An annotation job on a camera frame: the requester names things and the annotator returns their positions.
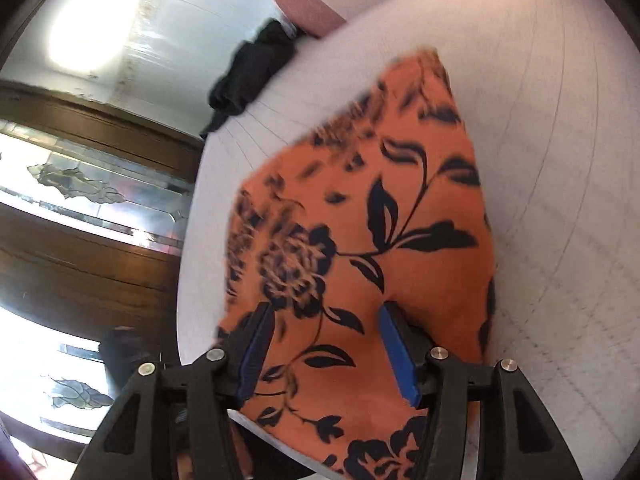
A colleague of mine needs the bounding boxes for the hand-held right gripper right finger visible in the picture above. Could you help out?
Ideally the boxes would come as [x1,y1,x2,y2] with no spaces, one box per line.
[377,301,583,480]

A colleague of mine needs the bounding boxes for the orange floral garment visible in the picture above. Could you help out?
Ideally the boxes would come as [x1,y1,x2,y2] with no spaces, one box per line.
[216,47,497,480]

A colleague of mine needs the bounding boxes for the white quilted bed sheet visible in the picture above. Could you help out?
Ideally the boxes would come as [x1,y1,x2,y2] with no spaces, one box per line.
[176,0,640,480]

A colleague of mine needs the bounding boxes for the wooden wardrobe with mirrors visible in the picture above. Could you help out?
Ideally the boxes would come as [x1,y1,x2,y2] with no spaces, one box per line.
[0,79,206,466]

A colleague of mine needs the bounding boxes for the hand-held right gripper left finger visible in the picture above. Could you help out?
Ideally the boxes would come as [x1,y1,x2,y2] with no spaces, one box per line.
[70,302,276,480]

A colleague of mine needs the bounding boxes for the black cloth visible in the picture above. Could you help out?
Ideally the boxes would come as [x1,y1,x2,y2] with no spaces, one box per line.
[199,17,297,138]

